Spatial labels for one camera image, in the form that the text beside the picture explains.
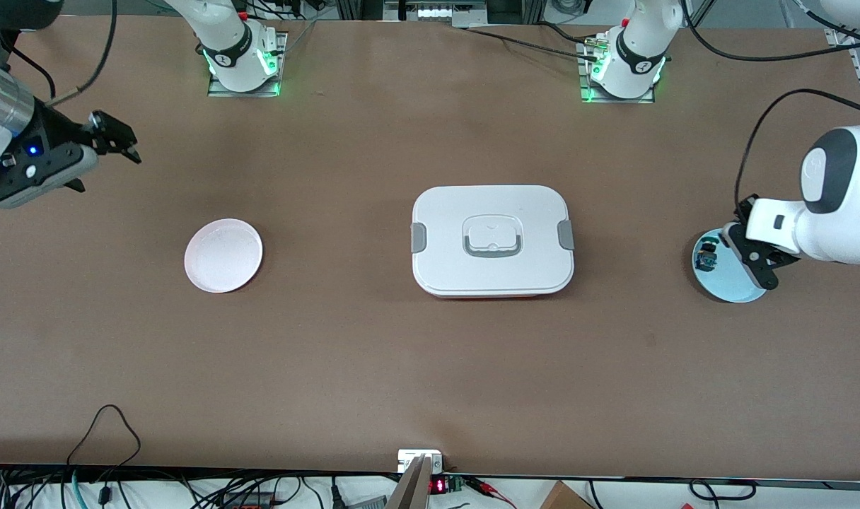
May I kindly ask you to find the white lidded lunch box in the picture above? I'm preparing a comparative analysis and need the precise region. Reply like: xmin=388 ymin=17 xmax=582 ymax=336
xmin=410 ymin=185 xmax=576 ymax=299

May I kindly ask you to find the light blue round plate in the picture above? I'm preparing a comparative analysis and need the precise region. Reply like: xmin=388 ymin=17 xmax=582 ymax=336
xmin=692 ymin=228 xmax=769 ymax=305

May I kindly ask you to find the pink round plate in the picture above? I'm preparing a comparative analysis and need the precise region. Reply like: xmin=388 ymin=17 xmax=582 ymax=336
xmin=184 ymin=218 xmax=264 ymax=294

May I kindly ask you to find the brown cardboard piece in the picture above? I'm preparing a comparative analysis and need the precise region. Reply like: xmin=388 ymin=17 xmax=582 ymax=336
xmin=540 ymin=481 xmax=595 ymax=509

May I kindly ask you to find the red clip lead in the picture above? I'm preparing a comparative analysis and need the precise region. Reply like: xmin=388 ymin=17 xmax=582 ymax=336
xmin=465 ymin=476 xmax=519 ymax=509

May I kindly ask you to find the grey metal bar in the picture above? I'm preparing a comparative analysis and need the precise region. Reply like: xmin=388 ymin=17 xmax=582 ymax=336
xmin=384 ymin=455 xmax=435 ymax=509

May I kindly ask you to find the green push button switch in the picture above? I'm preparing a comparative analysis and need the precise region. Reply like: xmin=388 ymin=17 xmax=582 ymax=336
xmin=695 ymin=239 xmax=721 ymax=274

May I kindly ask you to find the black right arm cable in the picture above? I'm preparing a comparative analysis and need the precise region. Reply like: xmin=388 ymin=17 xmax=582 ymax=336
xmin=45 ymin=0 xmax=118 ymax=108

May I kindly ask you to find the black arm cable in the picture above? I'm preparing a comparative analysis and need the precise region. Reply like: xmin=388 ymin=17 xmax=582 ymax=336
xmin=45 ymin=0 xmax=118 ymax=108
xmin=734 ymin=88 xmax=860 ymax=213

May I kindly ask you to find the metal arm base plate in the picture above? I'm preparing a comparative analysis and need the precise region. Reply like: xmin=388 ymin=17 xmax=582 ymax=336
xmin=206 ymin=32 xmax=289 ymax=98
xmin=577 ymin=35 xmax=657 ymax=105

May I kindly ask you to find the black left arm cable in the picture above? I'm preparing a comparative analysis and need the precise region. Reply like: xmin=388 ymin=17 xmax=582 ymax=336
xmin=734 ymin=88 xmax=860 ymax=213

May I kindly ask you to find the black looped cable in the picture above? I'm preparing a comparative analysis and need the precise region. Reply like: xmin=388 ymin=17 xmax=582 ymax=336
xmin=66 ymin=404 xmax=143 ymax=469

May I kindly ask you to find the black cable on table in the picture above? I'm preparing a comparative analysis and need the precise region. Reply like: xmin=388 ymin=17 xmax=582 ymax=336
xmin=462 ymin=21 xmax=608 ymax=64

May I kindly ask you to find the aluminium frame with white connector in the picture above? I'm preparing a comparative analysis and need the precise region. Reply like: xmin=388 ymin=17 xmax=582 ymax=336
xmin=382 ymin=0 xmax=489 ymax=29

